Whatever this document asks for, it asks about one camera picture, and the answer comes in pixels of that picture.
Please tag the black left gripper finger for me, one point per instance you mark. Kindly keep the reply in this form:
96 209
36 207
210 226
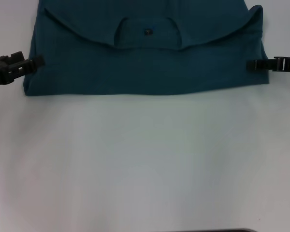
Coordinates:
31 64
17 56

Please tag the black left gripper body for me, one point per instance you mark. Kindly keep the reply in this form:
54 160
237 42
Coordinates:
0 71

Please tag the teal blue t-shirt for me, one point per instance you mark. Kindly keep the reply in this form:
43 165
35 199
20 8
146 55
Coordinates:
147 67

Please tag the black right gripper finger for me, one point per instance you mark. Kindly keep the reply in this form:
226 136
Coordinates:
261 65

